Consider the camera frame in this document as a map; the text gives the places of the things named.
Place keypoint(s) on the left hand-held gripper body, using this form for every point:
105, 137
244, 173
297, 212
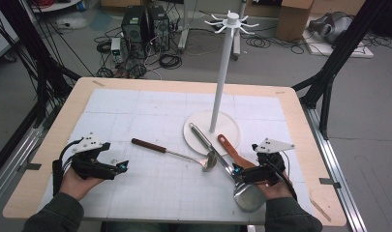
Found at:
87, 167

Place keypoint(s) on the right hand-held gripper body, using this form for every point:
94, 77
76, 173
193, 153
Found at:
264, 174

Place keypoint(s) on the wooden rice paddle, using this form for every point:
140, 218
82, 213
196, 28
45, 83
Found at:
230, 151

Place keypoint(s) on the steel spatula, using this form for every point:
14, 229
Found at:
248, 198

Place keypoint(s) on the white utensil rack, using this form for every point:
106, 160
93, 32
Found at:
220, 90

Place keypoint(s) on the person's right hand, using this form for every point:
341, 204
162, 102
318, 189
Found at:
277, 192

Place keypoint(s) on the person's left hand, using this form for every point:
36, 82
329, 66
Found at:
74, 187

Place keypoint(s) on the white grid mat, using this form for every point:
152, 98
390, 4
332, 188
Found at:
135, 193

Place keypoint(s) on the wooden table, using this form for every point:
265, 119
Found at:
87, 83

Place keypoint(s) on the small grey power supply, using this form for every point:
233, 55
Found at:
115, 46

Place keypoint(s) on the white metal stand leg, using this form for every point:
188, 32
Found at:
237, 48
184, 35

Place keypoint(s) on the black computer tower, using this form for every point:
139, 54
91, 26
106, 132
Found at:
159, 27
134, 24

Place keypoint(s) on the cardboard box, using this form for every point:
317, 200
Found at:
292, 22

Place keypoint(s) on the white flat board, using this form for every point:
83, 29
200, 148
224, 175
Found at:
345, 51

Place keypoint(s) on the aluminium rail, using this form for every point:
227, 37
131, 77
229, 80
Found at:
332, 161
13, 164

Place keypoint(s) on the black metal frame strut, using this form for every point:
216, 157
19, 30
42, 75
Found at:
38, 64
338, 54

